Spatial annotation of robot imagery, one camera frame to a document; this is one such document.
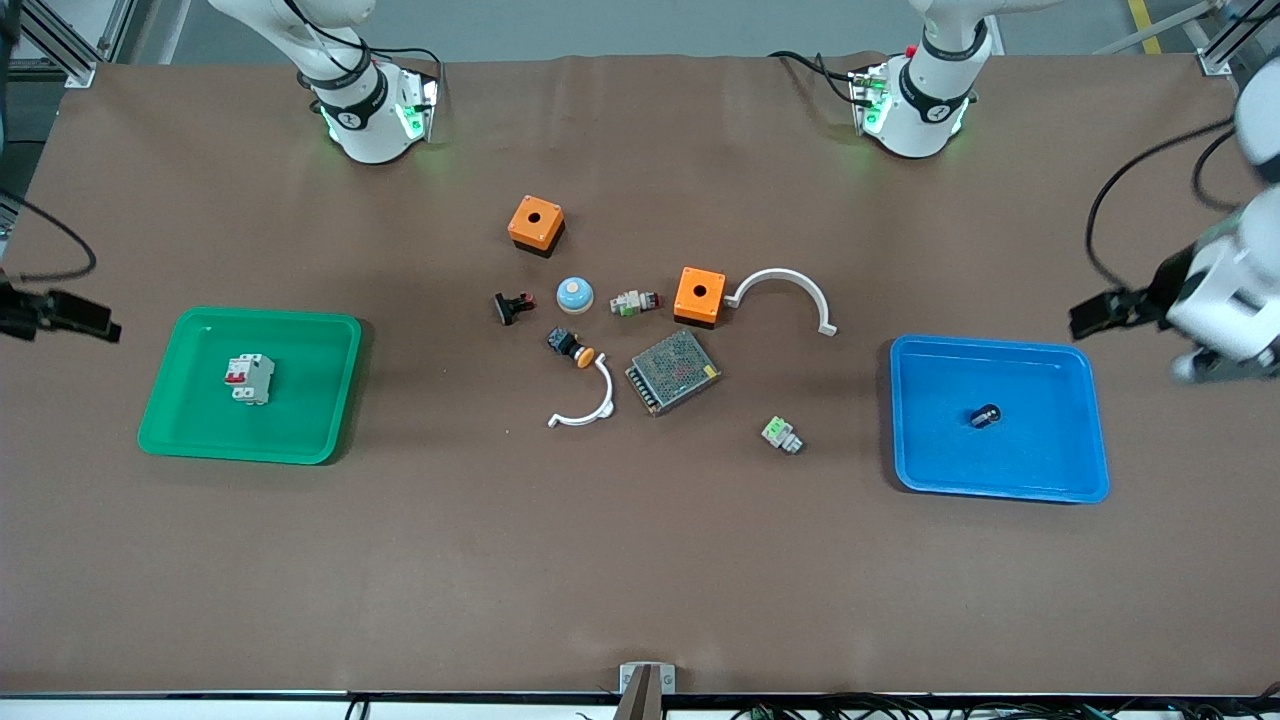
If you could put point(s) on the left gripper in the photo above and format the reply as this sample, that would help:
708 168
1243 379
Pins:
1150 296

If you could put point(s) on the white red circuit breaker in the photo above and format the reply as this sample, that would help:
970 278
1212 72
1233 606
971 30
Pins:
250 380

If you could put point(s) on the black cylindrical capacitor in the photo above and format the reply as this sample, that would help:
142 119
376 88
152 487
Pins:
985 416

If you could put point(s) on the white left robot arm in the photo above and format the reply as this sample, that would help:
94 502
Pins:
925 110

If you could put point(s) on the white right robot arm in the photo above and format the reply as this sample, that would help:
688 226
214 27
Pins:
360 120

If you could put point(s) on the green plastic tray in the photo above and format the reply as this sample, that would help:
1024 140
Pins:
200 430

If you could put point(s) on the blue plastic tray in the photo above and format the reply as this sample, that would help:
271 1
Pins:
950 450

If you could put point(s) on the green white push button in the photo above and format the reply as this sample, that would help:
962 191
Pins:
780 434

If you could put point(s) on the orange button box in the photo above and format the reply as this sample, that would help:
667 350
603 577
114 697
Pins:
688 302
520 226

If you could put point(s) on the orange capped push button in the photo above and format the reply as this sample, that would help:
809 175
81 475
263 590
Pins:
565 343

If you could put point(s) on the metal mesh power supply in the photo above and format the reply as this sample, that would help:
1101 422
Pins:
672 372

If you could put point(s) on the blue dome button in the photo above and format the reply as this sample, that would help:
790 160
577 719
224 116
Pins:
575 295

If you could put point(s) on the green red indicator lamp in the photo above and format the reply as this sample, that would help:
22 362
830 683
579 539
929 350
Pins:
632 302

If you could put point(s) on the brown table mat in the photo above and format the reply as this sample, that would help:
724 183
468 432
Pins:
640 560

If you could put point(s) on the aluminium frame profile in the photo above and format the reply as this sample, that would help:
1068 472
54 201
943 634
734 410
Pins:
1215 55
75 65

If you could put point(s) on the large white curved bracket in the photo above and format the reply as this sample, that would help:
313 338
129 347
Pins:
790 275

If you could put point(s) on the black red switch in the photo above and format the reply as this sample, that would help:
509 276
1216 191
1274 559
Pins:
510 308

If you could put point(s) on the small white curved bracket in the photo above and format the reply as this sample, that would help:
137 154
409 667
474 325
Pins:
607 395

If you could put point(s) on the grey metal table bracket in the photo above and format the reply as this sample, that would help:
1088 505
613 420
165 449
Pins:
647 690

